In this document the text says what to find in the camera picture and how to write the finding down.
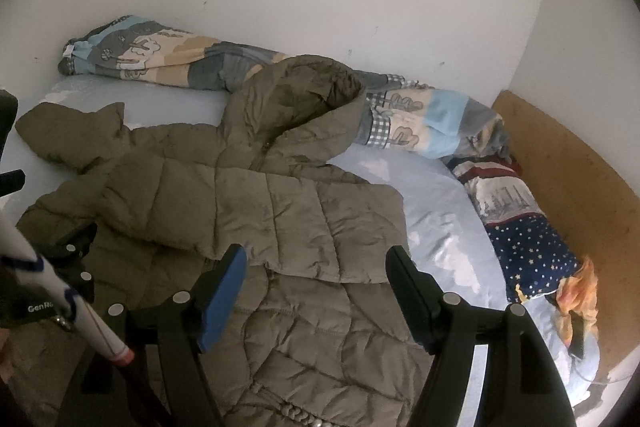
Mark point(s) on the cloud printed blanket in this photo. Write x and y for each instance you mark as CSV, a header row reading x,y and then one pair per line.
x,y
150,52

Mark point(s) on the olive puffer jacket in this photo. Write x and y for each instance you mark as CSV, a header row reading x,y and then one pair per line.
x,y
250,207

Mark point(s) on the orange cloth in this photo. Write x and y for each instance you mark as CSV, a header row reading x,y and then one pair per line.
x,y
580,287

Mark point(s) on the light blue bed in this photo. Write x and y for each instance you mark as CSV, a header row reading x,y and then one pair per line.
x,y
440,217

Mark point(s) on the pile of colourful clothes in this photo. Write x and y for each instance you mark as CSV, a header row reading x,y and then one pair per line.
x,y
530,252

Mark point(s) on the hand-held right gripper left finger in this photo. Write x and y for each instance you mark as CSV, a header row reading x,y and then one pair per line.
x,y
222,302

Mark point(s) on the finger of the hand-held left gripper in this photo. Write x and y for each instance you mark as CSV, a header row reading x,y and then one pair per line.
x,y
75,257

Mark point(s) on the wooden headboard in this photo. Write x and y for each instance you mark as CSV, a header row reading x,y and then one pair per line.
x,y
575,167

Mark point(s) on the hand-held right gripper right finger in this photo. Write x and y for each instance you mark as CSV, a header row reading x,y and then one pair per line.
x,y
412,292

